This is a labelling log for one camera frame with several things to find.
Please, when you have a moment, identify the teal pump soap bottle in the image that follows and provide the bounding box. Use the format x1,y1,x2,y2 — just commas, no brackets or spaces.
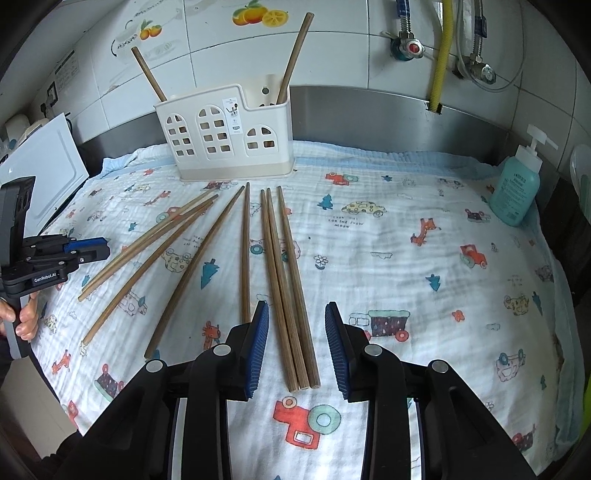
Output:
489,124,559,228

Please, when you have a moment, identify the green plastic rack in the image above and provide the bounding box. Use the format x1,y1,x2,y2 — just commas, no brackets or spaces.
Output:
581,364,591,430

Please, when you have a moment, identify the metal angle valve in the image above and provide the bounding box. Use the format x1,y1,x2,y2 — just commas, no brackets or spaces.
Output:
455,53,499,86

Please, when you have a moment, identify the brown wooden chopstick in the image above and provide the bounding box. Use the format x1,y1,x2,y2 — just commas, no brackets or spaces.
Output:
76,194,219,303
144,185,245,361
276,12,315,107
266,187,310,391
260,188,298,393
79,189,217,291
130,45,168,102
81,198,221,346
276,185,321,388

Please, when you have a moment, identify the person's left hand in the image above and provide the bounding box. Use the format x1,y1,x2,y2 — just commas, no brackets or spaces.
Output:
0,295,40,343

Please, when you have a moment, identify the braided metal water hose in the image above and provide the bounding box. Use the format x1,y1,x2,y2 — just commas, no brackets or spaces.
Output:
471,0,490,61
394,0,411,40

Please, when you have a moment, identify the white plastic utensil holder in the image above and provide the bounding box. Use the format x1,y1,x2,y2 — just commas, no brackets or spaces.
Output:
154,84,296,182

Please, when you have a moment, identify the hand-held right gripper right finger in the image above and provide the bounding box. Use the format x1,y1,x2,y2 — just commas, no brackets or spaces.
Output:
324,301,536,480

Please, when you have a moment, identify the wall power socket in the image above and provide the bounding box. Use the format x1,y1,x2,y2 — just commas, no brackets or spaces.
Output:
39,80,61,116

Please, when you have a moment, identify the yellow corrugated gas hose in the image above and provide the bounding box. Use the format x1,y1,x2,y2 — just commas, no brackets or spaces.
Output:
429,0,455,114

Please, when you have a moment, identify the white cartoon printed cloth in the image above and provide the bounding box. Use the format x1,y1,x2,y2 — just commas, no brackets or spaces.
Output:
28,138,587,480

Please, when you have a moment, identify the metal valve with red knob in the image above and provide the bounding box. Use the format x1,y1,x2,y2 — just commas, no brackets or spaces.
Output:
381,30,432,63

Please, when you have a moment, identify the white flexible hose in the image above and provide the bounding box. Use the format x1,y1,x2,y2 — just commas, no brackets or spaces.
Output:
454,0,469,77

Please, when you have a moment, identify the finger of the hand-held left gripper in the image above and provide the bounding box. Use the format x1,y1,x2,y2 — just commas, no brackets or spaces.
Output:
25,233,108,254
28,247,112,271

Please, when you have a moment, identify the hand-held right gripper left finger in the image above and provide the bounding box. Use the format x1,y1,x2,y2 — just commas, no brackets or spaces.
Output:
81,300,271,480

